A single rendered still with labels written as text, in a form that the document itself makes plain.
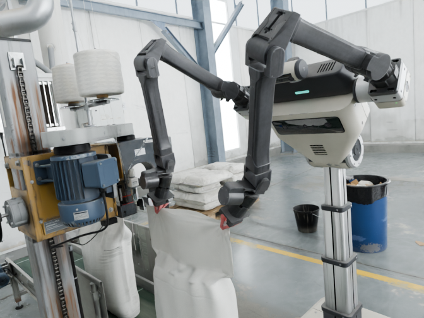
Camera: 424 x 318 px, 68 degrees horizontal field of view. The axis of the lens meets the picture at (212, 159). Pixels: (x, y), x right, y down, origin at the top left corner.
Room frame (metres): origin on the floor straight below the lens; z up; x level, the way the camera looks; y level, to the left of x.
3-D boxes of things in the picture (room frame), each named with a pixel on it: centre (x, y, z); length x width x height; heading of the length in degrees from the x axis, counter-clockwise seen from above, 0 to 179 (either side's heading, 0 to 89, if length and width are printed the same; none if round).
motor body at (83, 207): (1.10, 0.48, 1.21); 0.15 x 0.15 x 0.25
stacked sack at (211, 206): (4.43, 0.25, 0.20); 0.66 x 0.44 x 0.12; 45
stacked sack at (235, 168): (4.94, -0.19, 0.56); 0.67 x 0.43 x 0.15; 45
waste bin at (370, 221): (2.94, -1.40, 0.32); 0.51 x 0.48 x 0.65; 135
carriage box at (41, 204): (1.29, 0.63, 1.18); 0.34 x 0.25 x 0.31; 135
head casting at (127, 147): (1.56, 0.42, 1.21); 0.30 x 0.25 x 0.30; 45
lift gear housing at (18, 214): (1.14, 0.75, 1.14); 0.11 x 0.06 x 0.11; 45
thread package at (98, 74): (1.21, 0.38, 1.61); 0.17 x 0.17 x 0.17
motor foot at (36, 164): (1.14, 0.57, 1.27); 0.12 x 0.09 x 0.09; 135
